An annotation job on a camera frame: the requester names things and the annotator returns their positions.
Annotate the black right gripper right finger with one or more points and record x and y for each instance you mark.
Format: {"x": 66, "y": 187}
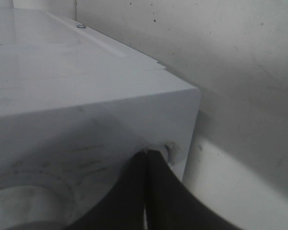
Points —
{"x": 169, "y": 204}

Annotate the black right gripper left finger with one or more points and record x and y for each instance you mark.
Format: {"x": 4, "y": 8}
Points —
{"x": 123, "y": 206}

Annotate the round white door button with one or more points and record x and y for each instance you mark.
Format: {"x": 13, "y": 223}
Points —
{"x": 164, "y": 151}

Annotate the white timer knob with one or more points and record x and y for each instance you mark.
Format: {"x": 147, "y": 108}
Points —
{"x": 34, "y": 207}

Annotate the white microwave oven body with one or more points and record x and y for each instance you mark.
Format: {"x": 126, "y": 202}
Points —
{"x": 76, "y": 105}

